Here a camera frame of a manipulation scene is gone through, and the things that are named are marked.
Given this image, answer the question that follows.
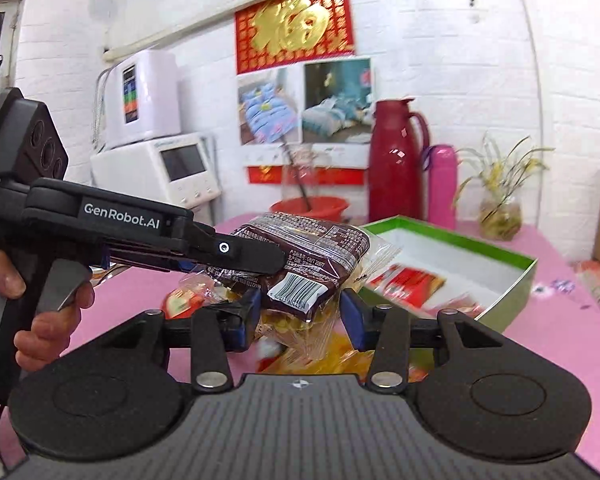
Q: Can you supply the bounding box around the white wall pipe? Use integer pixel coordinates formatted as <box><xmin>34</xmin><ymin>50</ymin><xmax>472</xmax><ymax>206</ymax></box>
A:
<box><xmin>105</xmin><ymin>0</ymin><xmax>331</xmax><ymax>61</ymax></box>

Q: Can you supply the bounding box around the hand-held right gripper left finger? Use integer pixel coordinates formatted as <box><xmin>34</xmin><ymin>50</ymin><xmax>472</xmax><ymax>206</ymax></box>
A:
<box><xmin>107</xmin><ymin>287</ymin><xmax>263</xmax><ymax>395</ymax></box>

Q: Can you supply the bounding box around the red gold wall calendar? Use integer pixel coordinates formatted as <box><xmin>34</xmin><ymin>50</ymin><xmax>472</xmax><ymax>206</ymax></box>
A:
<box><xmin>232</xmin><ymin>0</ymin><xmax>357</xmax><ymax>76</ymax></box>

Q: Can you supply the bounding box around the person's left hand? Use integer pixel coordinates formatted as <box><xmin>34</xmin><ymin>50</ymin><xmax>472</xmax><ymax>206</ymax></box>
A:
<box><xmin>0</xmin><ymin>247</ymin><xmax>96</xmax><ymax>373</ymax></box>

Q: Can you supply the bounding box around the white machine with screen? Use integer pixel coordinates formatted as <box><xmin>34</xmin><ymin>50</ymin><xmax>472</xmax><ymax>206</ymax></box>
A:
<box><xmin>90</xmin><ymin>132</ymin><xmax>223</xmax><ymax>221</ymax></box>

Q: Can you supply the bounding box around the window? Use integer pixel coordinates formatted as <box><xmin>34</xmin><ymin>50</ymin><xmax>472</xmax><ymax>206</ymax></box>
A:
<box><xmin>0</xmin><ymin>0</ymin><xmax>31</xmax><ymax>111</ymax></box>

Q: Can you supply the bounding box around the glass vase with green plant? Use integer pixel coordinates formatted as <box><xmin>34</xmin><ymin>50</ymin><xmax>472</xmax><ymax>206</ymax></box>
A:
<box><xmin>452</xmin><ymin>132</ymin><xmax>556</xmax><ymax>241</ymax></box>

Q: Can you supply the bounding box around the dark red thermos jug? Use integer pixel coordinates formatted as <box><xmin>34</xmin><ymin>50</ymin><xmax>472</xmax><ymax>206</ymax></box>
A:
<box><xmin>369</xmin><ymin>99</ymin><xmax>431</xmax><ymax>223</ymax></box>

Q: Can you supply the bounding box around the green white cardboard box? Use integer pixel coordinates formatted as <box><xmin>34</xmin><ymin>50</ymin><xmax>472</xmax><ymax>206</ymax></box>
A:
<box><xmin>357</xmin><ymin>215</ymin><xmax>538</xmax><ymax>333</ymax></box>

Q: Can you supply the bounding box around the teal bedding poster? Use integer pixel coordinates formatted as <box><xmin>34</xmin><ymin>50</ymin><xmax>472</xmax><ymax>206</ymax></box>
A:
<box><xmin>300</xmin><ymin>57</ymin><xmax>373</xmax><ymax>145</ymax></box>

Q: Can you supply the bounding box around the grey hose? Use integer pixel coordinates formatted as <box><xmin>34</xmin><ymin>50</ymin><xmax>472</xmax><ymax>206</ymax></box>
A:
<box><xmin>94</xmin><ymin>69</ymin><xmax>112</xmax><ymax>152</ymax></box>

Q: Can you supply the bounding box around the blue bedding poster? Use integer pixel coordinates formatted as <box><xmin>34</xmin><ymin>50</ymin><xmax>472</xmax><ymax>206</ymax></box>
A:
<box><xmin>237</xmin><ymin>70</ymin><xmax>303</xmax><ymax>146</ymax></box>

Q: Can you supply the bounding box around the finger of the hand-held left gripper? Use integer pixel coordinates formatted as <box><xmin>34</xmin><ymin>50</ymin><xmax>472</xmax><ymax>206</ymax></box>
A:
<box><xmin>180</xmin><ymin>220</ymin><xmax>287</xmax><ymax>278</ymax></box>

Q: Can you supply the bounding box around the clear yellow snack packet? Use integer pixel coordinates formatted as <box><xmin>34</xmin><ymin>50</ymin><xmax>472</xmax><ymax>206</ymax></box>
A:
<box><xmin>252</xmin><ymin>310</ymin><xmax>381</xmax><ymax>376</ymax></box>

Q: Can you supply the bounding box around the dark stick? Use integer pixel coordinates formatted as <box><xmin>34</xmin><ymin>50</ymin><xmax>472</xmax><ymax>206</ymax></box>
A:
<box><xmin>280</xmin><ymin>140</ymin><xmax>312</xmax><ymax>211</ymax></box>

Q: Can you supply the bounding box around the red paper strip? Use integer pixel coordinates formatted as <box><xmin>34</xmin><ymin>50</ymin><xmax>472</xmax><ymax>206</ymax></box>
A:
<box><xmin>247</xmin><ymin>166</ymin><xmax>371</xmax><ymax>186</ymax></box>

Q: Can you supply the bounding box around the red yellow snack packet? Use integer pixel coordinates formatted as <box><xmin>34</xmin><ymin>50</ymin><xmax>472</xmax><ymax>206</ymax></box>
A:
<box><xmin>162</xmin><ymin>285</ymin><xmax>221</xmax><ymax>318</ymax></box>

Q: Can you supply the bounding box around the pink tablecloth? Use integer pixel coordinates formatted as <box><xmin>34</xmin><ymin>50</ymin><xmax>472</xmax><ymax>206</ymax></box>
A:
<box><xmin>65</xmin><ymin>210</ymin><xmax>600</xmax><ymax>480</ymax></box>

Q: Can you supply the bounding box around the red plastic basin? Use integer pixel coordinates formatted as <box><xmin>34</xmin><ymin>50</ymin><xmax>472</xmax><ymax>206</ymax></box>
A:
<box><xmin>270</xmin><ymin>196</ymin><xmax>350</xmax><ymax>223</ymax></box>

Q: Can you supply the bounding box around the brown snack packet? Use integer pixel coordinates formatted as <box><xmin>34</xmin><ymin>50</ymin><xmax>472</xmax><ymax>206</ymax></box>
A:
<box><xmin>180</xmin><ymin>211</ymin><xmax>403</xmax><ymax>323</ymax></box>

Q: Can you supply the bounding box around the pink bottle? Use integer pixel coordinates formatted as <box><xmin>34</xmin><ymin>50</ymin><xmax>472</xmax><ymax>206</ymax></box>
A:
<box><xmin>427</xmin><ymin>144</ymin><xmax>458</xmax><ymax>231</ymax></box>

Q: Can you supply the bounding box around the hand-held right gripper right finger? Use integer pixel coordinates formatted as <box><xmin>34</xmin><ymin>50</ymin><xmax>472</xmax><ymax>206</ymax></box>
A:
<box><xmin>339</xmin><ymin>287</ymin><xmax>516</xmax><ymax>395</ymax></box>

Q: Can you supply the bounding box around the white wall appliance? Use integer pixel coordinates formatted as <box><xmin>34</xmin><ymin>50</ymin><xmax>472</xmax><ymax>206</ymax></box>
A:
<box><xmin>97</xmin><ymin>50</ymin><xmax>182</xmax><ymax>151</ymax></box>

